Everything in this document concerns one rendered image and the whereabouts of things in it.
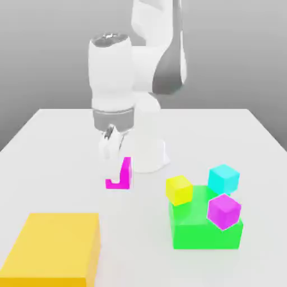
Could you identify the small cyan cube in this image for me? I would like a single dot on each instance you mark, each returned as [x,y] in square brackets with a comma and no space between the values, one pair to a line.
[224,178]

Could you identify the small yellow cube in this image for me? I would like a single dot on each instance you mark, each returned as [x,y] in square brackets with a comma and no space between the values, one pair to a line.
[179,190]

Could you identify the large yellow box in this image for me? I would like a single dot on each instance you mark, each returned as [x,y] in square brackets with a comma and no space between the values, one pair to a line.
[51,246]

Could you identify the large green box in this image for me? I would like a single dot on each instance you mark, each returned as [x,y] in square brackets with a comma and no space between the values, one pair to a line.
[201,235]

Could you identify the small magenta cube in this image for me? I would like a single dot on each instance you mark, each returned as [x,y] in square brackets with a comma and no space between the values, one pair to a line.
[126,177]

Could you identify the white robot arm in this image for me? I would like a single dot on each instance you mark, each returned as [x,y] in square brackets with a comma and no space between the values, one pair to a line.
[109,78]

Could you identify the small purple cube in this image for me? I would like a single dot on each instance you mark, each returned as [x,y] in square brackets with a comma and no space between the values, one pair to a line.
[224,211]

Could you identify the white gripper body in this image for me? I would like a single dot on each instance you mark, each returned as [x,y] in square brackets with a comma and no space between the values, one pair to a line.
[110,145]

